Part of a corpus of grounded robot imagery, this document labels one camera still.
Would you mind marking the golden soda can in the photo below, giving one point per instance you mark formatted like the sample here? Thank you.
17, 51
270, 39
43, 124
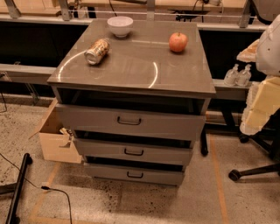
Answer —
96, 52

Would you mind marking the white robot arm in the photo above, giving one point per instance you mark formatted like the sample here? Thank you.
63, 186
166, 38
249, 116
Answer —
268, 50

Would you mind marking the black office chair base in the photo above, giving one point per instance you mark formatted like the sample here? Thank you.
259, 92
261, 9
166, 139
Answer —
261, 153

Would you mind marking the black floor stand leg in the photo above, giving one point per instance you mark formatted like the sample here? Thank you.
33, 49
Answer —
16, 189

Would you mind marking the cardboard box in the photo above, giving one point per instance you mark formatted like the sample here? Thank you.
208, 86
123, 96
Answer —
56, 142

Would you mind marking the grey drawer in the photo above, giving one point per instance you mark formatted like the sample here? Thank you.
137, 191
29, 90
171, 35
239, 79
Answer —
105, 171
131, 122
133, 152

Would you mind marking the white ceramic bowl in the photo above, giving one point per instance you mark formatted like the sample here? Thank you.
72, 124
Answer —
120, 26

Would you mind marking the grey drawer cabinet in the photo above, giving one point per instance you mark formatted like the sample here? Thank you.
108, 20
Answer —
138, 73

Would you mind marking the grey top drawer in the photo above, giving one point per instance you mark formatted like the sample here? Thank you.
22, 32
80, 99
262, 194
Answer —
131, 122

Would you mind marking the right clear sanitizer bottle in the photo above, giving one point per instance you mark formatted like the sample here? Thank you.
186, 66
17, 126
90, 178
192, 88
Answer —
243, 76

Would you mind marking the red apple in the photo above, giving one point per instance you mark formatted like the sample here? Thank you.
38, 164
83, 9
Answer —
178, 42

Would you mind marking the grey middle drawer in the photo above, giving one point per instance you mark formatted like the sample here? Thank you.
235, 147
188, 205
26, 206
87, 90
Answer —
133, 152

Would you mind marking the clear sanitizer bottle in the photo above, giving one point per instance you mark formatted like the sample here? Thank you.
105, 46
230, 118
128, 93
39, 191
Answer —
243, 76
231, 76

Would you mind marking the grey bottom drawer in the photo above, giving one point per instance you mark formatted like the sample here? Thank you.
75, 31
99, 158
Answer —
105, 171

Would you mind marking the left clear sanitizer bottle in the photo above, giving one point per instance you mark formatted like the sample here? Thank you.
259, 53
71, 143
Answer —
231, 76

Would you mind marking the black table leg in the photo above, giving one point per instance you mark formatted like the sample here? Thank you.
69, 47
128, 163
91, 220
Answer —
203, 143

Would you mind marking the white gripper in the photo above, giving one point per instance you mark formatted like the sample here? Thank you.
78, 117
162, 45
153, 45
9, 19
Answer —
269, 49

